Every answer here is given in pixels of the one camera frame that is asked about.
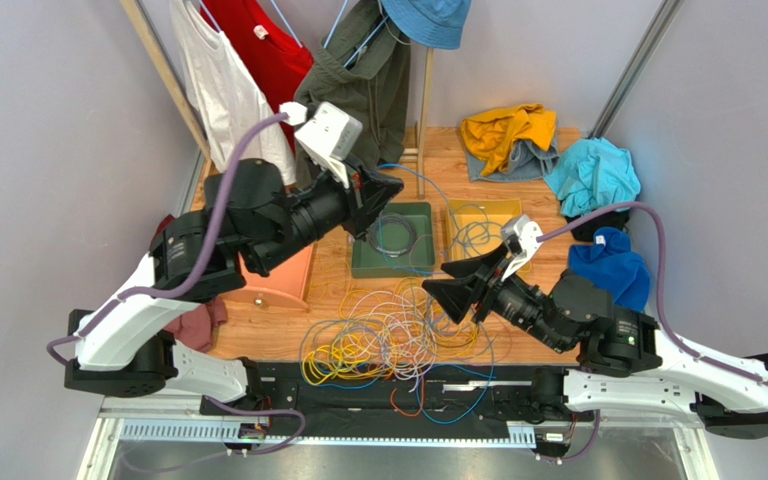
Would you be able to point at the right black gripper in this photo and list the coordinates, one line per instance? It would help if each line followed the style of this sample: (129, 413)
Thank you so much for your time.
(488, 287)

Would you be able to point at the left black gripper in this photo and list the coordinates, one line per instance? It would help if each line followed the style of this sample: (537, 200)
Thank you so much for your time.
(374, 193)

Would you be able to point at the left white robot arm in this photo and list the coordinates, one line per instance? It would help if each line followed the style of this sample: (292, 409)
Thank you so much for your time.
(249, 224)

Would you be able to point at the green plastic tray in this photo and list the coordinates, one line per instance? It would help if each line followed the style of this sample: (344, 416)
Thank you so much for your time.
(399, 244)

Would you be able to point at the yellow plastic tray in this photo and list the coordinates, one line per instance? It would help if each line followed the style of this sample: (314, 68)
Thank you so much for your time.
(472, 227)

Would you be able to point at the wooden clothes rack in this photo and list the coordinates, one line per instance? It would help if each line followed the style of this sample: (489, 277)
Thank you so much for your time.
(414, 152)

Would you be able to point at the orange plastic tray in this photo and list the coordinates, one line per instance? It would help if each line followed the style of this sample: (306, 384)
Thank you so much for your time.
(286, 286)

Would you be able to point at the olive green jacket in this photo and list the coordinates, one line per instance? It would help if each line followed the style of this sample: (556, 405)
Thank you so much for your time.
(364, 70)

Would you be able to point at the yellow garment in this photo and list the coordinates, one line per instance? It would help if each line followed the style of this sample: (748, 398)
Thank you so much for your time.
(490, 135)

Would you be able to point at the black garment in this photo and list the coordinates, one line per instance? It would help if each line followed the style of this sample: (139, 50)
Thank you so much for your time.
(616, 219)

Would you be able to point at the grey-blue garment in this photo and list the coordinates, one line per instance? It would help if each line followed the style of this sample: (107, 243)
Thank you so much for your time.
(526, 162)

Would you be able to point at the royal blue garment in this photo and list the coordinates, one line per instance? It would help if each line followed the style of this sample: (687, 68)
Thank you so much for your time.
(610, 263)

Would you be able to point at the white tank top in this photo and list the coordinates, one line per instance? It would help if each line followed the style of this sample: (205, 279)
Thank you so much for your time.
(217, 83)

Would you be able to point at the red t-shirt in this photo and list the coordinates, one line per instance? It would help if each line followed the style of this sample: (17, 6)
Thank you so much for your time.
(275, 60)

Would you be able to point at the cyan garment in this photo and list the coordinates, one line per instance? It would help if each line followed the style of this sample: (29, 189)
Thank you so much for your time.
(593, 173)

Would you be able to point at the blue bucket hat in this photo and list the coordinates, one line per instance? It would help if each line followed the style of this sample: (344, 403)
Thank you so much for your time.
(437, 24)

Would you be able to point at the dark red garment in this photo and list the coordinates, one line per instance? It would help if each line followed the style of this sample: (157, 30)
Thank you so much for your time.
(163, 225)

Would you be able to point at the dusty pink garment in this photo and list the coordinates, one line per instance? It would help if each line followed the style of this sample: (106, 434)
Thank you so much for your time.
(198, 329)

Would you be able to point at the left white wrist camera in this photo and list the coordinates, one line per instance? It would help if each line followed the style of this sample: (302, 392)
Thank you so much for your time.
(327, 135)

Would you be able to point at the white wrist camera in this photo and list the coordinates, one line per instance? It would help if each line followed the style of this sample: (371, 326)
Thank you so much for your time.
(520, 237)
(327, 135)

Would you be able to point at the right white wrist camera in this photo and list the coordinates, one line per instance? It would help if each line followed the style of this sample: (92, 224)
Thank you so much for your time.
(520, 237)

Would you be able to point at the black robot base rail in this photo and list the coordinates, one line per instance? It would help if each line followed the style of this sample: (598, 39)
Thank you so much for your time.
(455, 406)

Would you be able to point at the aluminium corner post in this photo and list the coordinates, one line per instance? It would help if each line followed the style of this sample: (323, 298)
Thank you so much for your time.
(646, 47)

